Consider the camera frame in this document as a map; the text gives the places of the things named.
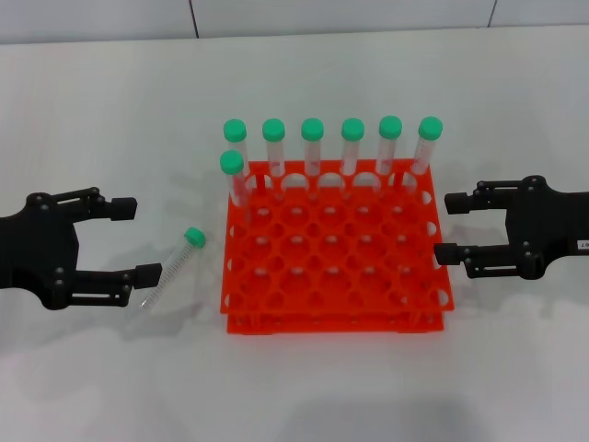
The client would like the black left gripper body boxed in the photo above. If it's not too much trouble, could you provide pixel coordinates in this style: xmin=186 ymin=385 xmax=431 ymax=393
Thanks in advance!
xmin=0 ymin=192 xmax=80 ymax=310

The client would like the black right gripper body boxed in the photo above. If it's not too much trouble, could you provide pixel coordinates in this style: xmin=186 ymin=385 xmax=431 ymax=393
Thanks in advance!
xmin=504 ymin=174 xmax=589 ymax=281

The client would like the black-graduated green-capped test tube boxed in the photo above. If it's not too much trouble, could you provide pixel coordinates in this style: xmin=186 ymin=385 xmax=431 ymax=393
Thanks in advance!
xmin=140 ymin=226 xmax=207 ymax=310

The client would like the red-printed green-capped test tube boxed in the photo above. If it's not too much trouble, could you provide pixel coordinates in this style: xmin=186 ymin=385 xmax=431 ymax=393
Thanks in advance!
xmin=341 ymin=117 xmax=366 ymax=177
xmin=300 ymin=117 xmax=326 ymax=177
xmin=219 ymin=149 xmax=253 ymax=211
xmin=223 ymin=118 xmax=253 ymax=185
xmin=376 ymin=115 xmax=404 ymax=177
xmin=261 ymin=117 xmax=289 ymax=180
xmin=410 ymin=116 xmax=445 ymax=176

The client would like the orange plastic test tube rack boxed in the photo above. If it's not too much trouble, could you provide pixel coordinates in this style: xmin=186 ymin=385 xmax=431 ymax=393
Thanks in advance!
xmin=219 ymin=158 xmax=456 ymax=336

